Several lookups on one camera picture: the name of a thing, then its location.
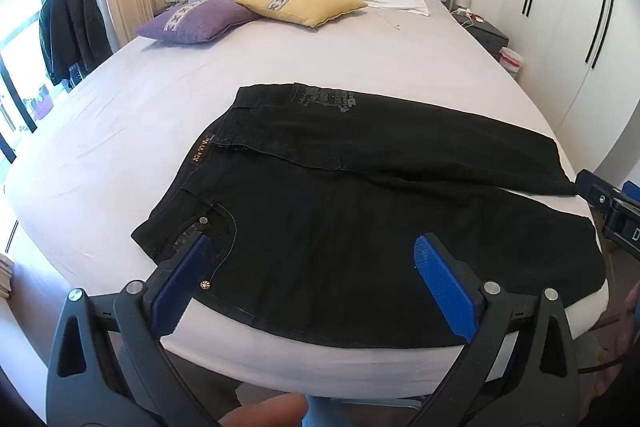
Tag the pink basket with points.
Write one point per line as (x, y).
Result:
(41, 104)

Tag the dark grey nightstand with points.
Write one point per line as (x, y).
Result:
(487, 34)

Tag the black pants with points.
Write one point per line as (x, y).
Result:
(350, 232)

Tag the yellow cushion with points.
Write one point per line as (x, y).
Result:
(300, 4)

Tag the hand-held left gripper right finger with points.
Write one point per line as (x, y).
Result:
(445, 287)

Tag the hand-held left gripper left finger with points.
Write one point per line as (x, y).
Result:
(185, 277)

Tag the black jacket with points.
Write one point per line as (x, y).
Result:
(70, 32)

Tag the red and white bin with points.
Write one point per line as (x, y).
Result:
(512, 64)

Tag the purple cushion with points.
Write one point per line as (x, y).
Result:
(195, 22)

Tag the bed with white sheet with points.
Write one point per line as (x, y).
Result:
(150, 117)

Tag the person's blue trouser leg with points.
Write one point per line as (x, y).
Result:
(325, 414)

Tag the person's right forearm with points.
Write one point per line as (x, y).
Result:
(634, 317)

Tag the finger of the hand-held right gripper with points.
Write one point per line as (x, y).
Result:
(592, 184)

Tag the person's left hand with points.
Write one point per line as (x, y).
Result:
(272, 412)

